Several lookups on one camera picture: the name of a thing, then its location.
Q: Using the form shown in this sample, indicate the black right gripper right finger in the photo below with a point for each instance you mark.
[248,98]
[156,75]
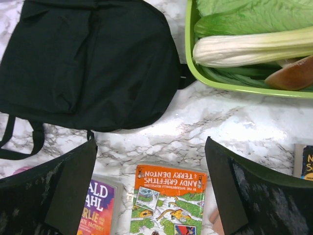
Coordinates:
[255,200]

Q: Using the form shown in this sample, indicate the Roald Dahl Charlie book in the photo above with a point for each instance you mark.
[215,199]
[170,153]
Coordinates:
[102,206]

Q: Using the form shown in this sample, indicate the white-stemmed cabbage stalk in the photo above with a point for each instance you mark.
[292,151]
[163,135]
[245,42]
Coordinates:
[251,49]

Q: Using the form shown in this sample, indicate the orange treehouse book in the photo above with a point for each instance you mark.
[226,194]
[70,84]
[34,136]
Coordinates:
[167,200]

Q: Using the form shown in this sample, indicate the green plastic vegetable tray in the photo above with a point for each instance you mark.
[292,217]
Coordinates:
[191,17]

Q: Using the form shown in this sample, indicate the green lettuce leaf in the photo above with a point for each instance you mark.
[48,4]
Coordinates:
[240,17]

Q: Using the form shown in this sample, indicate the black student backpack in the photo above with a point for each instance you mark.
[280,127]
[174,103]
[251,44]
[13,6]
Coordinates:
[94,65]

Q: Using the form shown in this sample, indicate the dark blue treehouse book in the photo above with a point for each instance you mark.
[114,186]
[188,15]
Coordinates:
[303,162]

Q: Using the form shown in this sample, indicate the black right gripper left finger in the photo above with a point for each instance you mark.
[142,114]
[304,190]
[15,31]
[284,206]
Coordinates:
[48,199]

